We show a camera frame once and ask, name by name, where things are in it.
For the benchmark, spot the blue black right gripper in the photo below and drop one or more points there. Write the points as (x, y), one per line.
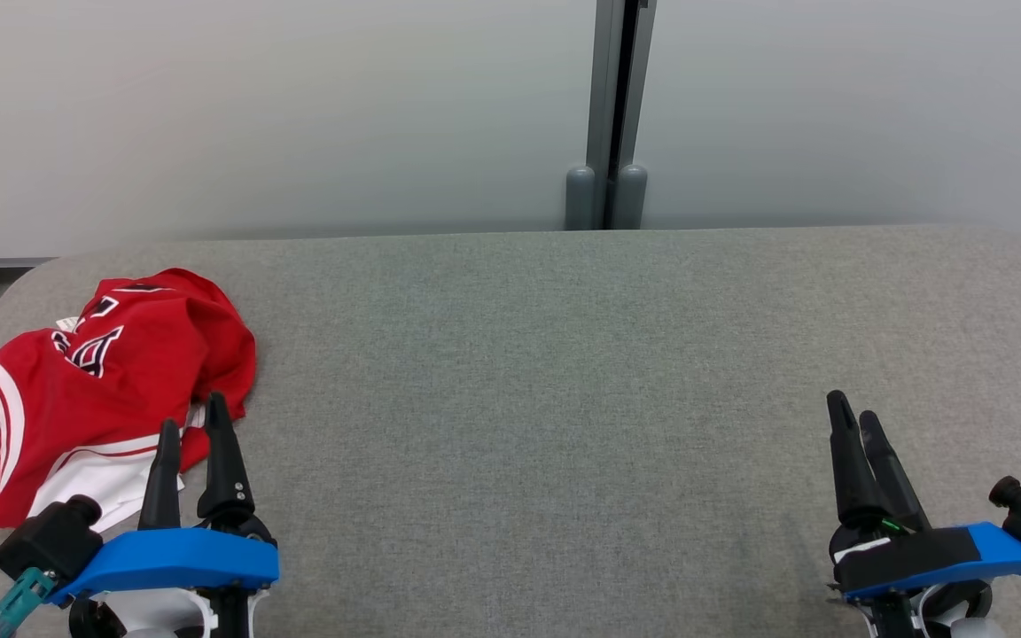
(918, 558)

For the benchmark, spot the red white jersey shirt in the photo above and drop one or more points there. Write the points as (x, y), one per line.
(120, 390)

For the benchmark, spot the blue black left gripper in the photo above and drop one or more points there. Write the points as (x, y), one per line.
(174, 558)

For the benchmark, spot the grey partition post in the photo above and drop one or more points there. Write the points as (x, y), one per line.
(608, 106)

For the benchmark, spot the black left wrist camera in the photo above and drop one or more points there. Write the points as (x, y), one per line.
(45, 540)

